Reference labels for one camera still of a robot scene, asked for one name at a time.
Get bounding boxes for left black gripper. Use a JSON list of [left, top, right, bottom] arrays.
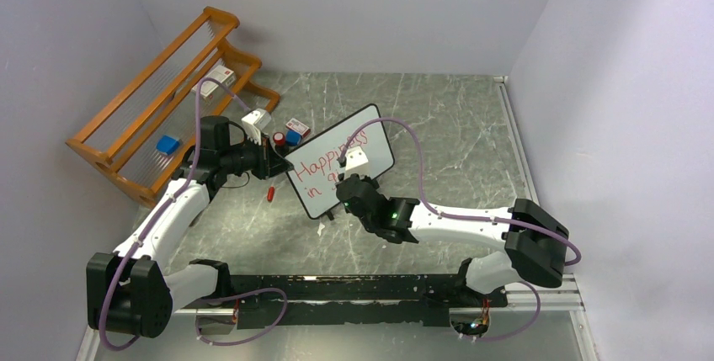
[[220, 132, 292, 180]]

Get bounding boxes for black framed whiteboard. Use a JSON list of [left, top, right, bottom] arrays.
[[286, 104, 395, 219]]

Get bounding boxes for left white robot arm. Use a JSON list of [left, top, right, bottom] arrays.
[[86, 109, 291, 338]]

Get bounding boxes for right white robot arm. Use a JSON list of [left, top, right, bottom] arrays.
[[336, 174, 569, 305]]

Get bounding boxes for blue small block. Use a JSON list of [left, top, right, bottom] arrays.
[[285, 130, 302, 146]]

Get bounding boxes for red white small box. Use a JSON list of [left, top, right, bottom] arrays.
[[285, 118, 312, 138]]

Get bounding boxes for white red box on rack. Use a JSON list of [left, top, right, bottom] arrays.
[[191, 65, 237, 102]]

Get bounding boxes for blue block on rack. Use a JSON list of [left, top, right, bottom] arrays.
[[155, 135, 181, 156]]

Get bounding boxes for orange wooden rack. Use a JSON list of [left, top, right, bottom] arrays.
[[66, 7, 280, 208]]

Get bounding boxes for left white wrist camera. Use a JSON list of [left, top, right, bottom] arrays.
[[241, 109, 272, 146]]

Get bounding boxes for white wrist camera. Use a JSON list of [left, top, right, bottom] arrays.
[[241, 109, 272, 146], [344, 146, 370, 178]]

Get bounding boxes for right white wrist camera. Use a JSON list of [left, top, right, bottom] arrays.
[[344, 146, 370, 178]]

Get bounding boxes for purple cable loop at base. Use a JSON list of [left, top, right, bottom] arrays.
[[194, 288, 288, 348]]

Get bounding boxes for black base frame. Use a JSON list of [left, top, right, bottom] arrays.
[[232, 273, 508, 329]]

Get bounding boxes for aluminium rail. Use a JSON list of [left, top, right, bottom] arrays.
[[75, 75, 600, 361]]

